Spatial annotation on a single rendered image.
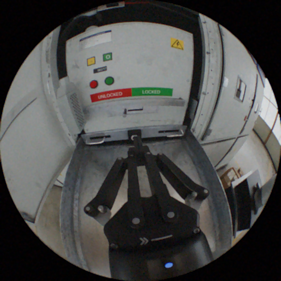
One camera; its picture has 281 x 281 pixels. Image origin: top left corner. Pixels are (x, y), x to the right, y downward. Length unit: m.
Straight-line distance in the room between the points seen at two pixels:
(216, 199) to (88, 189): 0.49
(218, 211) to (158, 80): 0.55
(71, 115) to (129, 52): 0.27
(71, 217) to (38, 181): 0.24
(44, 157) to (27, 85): 0.33
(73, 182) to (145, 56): 0.54
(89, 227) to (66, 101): 0.41
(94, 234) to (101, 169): 0.28
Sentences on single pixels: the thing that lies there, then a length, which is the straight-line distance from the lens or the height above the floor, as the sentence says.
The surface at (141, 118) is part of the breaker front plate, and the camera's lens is 0.39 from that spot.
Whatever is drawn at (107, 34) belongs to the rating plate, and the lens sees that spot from 0.38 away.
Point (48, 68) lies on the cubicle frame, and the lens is 0.44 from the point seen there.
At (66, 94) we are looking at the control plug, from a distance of 0.30.
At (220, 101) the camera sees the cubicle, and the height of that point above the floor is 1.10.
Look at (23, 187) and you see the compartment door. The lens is 0.56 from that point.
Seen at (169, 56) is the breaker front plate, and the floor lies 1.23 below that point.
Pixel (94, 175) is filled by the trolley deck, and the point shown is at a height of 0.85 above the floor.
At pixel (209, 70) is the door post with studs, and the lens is 0.43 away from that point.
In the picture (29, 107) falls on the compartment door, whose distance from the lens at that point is 0.45.
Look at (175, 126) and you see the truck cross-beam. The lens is 0.45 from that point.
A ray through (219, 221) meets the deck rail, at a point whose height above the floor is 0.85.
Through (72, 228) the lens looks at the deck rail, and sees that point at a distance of 0.42.
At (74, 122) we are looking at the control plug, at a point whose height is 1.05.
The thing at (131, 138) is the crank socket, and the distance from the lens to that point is 0.41.
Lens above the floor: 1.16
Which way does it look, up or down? 44 degrees down
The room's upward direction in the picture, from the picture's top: 1 degrees counter-clockwise
